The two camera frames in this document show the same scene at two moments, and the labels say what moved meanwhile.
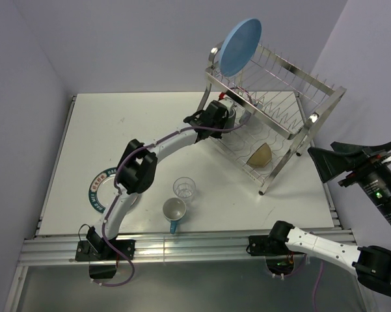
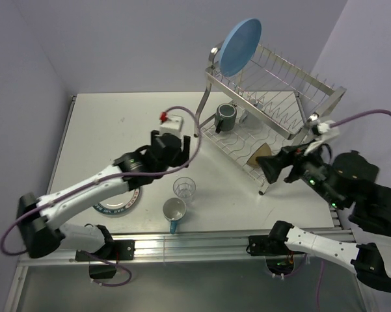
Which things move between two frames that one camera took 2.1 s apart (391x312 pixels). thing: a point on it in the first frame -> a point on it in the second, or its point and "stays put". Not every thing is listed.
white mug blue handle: (174, 209) stays put
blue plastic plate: (240, 47) stays put
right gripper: (326, 162) -> (269, 164)
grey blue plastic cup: (256, 120) -> (244, 114)
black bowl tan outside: (261, 156) stays put
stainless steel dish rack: (279, 108) stays put
